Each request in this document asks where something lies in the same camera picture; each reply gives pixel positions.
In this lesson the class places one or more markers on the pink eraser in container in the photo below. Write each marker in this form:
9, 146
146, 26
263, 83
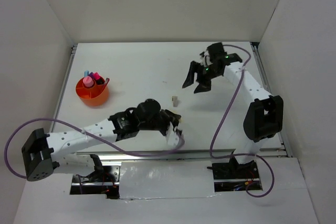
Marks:
88, 82

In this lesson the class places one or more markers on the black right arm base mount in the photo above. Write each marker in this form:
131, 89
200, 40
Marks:
233, 171

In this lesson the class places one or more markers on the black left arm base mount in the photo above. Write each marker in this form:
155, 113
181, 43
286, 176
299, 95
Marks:
100, 172

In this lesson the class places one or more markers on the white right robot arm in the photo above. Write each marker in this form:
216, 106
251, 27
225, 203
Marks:
264, 116

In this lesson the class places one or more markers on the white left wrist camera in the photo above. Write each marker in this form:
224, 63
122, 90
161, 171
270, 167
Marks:
174, 138

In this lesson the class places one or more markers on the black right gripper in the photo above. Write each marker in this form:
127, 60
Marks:
205, 85

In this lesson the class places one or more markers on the pink highlighter black cap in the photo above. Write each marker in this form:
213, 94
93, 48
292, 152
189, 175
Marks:
98, 78

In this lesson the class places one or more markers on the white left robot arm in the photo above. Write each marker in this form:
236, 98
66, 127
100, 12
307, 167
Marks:
42, 152

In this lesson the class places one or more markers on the white and yellow eraser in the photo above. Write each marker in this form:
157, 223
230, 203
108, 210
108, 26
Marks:
175, 101

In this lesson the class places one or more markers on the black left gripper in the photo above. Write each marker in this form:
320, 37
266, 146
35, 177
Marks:
169, 116

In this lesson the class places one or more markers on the orange round organizer container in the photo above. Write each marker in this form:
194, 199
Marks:
95, 96

